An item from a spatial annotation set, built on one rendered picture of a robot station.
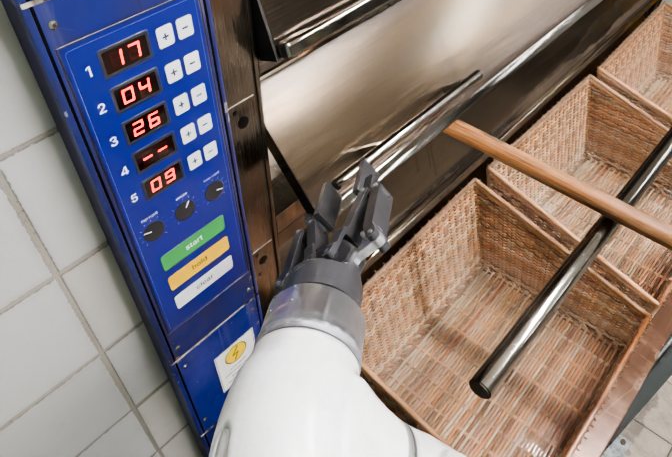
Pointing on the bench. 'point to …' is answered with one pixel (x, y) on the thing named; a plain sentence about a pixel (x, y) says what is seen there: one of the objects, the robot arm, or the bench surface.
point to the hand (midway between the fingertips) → (347, 193)
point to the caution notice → (239, 352)
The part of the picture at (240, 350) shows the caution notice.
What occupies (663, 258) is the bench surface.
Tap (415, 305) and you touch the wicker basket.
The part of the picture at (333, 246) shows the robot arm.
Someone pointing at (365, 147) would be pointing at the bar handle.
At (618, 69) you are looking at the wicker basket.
